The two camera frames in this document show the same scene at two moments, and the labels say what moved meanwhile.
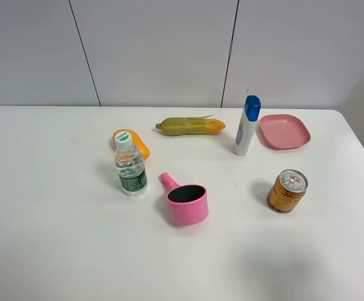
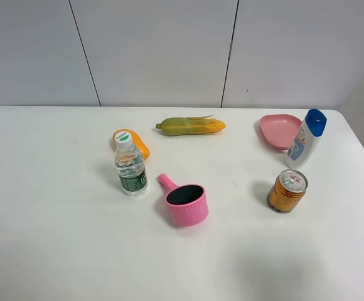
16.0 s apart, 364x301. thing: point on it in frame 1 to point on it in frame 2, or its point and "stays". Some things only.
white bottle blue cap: x=245 y=137 to x=307 y=135
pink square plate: x=283 y=132 stays
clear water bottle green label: x=128 y=165 stays
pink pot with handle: x=188 y=203 stays
